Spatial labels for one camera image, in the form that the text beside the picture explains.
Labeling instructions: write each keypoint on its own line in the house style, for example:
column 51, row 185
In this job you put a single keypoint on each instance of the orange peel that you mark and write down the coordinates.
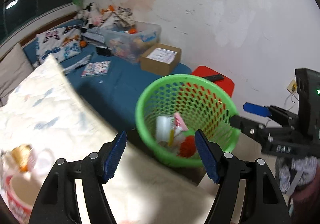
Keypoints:
column 23, row 157

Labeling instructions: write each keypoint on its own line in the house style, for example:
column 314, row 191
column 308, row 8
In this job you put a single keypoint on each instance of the dark window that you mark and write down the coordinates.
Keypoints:
column 16, row 13

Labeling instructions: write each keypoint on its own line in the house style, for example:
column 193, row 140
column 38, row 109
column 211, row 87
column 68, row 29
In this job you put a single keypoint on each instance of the red plastic stool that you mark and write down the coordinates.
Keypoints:
column 224, row 82

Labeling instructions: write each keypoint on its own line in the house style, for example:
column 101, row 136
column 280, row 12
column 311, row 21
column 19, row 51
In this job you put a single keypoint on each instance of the pink snack pouch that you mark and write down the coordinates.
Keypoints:
column 179, row 123

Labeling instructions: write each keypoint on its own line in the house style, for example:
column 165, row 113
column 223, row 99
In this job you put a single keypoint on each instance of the brown cardboard box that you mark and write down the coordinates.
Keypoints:
column 160, row 59

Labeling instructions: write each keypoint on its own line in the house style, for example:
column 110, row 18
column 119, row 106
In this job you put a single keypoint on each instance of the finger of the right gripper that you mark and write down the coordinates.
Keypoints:
column 257, row 109
column 247, row 126

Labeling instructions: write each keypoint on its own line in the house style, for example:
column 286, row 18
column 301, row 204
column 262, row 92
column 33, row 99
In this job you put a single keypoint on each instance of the green plastic waste basket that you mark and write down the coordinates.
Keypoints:
column 202, row 105

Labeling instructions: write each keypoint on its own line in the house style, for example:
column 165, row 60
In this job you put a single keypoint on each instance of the white quilted table cover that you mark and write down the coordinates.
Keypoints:
column 45, row 112

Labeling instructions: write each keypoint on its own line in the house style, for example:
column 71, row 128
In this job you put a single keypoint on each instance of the cow plush toy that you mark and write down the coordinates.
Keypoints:
column 90, row 15

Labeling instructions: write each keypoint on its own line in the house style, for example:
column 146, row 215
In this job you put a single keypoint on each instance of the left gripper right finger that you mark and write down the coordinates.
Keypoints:
column 263, row 200

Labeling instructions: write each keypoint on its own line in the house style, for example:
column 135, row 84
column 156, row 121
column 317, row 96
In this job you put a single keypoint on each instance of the wall power socket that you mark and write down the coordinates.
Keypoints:
column 292, row 87

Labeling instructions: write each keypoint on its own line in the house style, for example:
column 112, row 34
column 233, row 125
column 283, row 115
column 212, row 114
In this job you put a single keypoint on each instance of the red knitted heart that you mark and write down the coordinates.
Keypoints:
column 187, row 147

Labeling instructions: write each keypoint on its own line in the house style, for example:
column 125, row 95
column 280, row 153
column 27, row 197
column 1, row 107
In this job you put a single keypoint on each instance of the clear toy storage bin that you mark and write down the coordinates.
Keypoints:
column 130, row 46

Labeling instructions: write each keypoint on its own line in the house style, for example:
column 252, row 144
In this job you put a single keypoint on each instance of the beige cushion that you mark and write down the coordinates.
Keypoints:
column 15, row 67

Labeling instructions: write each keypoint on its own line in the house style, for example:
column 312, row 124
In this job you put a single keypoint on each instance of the right butterfly pillow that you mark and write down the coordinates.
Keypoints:
column 62, row 43

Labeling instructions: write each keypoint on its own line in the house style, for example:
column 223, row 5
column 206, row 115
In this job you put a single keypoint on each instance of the clear bottle yellow label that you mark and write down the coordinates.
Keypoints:
column 165, row 129

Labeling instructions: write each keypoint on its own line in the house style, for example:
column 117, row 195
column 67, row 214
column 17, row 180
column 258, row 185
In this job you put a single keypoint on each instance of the black remote control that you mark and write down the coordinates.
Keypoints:
column 214, row 78

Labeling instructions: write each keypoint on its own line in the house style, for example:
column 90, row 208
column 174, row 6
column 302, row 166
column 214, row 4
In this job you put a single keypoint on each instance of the red snack canister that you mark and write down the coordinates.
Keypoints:
column 21, row 191

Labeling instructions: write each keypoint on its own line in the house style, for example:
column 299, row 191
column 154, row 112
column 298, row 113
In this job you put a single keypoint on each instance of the colourful picture book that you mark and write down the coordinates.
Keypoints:
column 96, row 68

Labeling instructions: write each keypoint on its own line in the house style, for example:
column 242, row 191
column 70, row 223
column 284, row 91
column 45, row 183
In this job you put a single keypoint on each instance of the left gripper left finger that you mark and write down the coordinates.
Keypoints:
column 57, row 201

